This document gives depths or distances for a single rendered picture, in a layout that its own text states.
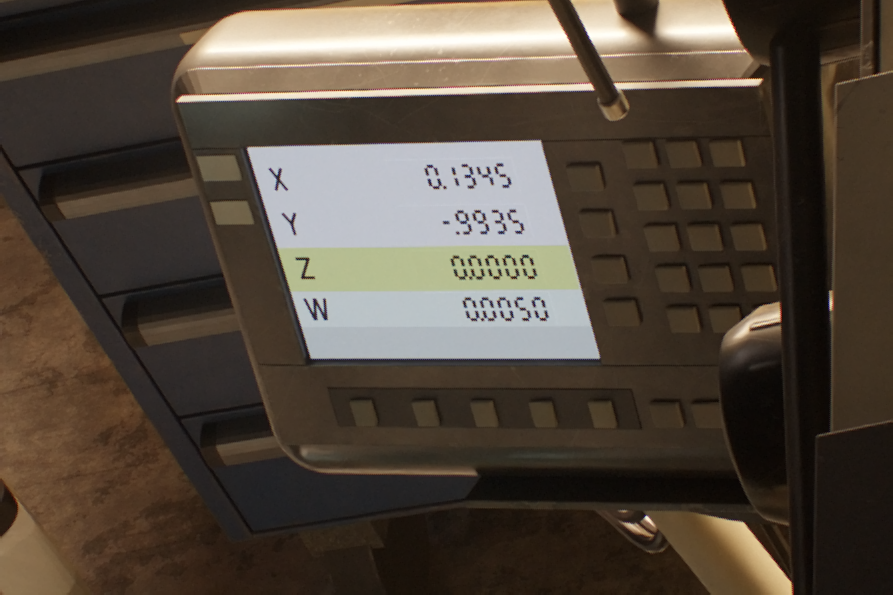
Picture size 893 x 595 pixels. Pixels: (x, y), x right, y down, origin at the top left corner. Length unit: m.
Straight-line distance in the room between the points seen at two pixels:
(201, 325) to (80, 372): 0.68
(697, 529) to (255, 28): 0.35
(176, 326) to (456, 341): 1.22
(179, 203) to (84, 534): 0.66
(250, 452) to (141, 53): 0.42
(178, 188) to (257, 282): 1.07
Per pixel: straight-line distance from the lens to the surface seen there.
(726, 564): 2.45
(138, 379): 3.61
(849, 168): 1.25
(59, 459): 4.13
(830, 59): 1.43
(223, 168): 2.31
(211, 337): 3.56
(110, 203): 3.43
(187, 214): 3.46
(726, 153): 2.18
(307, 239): 2.31
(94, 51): 3.32
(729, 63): 2.18
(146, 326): 3.53
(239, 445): 3.61
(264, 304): 2.34
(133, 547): 4.02
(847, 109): 1.26
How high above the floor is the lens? 2.74
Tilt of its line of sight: 42 degrees down
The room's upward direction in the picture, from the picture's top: 30 degrees counter-clockwise
